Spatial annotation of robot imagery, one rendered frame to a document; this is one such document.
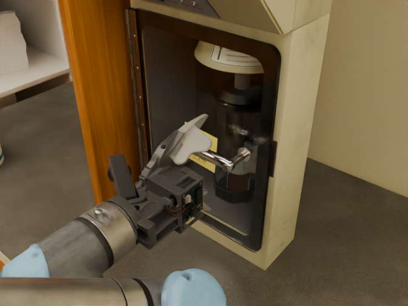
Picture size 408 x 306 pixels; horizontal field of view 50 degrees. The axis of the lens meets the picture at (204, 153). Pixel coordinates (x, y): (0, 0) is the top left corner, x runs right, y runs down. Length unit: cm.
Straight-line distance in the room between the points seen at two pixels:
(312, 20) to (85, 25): 39
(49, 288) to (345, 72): 87
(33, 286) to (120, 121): 61
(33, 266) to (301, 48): 44
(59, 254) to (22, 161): 74
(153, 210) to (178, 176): 7
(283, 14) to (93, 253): 37
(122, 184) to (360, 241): 55
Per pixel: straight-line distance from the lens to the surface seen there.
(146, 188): 62
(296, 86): 67
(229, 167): 68
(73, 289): 38
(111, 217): 55
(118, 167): 66
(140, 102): 85
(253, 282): 86
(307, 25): 64
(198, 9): 64
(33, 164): 122
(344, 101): 111
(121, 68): 89
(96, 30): 83
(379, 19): 103
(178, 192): 58
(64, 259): 52
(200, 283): 43
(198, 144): 63
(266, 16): 56
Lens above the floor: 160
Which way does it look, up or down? 34 degrees down
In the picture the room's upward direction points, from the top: straight up
